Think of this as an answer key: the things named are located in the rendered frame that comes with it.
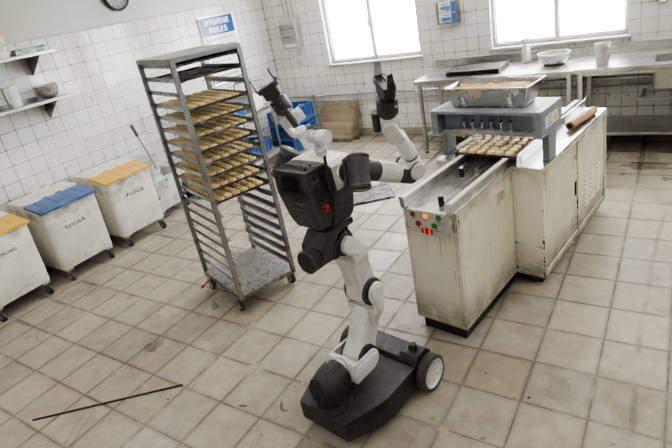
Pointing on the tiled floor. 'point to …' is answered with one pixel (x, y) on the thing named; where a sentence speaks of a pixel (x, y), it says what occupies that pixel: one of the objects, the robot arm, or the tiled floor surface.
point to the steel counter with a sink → (648, 124)
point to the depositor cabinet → (554, 195)
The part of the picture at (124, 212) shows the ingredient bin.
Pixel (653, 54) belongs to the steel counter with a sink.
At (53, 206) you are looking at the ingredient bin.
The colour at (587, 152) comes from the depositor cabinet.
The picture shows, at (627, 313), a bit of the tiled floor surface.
